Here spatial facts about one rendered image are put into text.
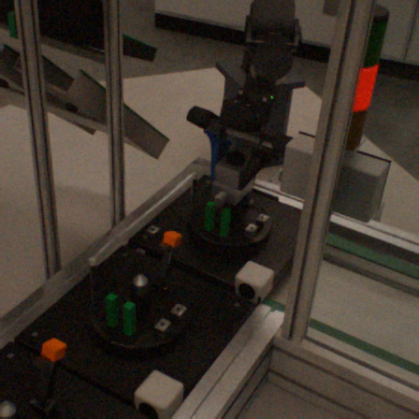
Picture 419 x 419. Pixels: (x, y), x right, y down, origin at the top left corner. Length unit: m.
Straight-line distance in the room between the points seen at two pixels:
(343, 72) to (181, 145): 0.87
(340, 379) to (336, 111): 0.39
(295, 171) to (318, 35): 3.40
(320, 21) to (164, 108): 2.57
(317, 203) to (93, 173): 0.73
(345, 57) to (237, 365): 0.43
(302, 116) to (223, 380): 0.97
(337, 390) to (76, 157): 0.80
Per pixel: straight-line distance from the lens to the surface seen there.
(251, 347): 0.95
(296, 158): 0.83
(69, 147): 1.55
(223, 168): 1.04
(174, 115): 1.69
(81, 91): 1.07
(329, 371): 0.98
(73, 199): 1.38
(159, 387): 0.85
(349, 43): 0.72
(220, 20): 4.39
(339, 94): 0.74
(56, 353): 0.79
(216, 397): 0.89
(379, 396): 0.97
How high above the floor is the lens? 1.65
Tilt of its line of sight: 36 degrees down
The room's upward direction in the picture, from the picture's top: 4 degrees clockwise
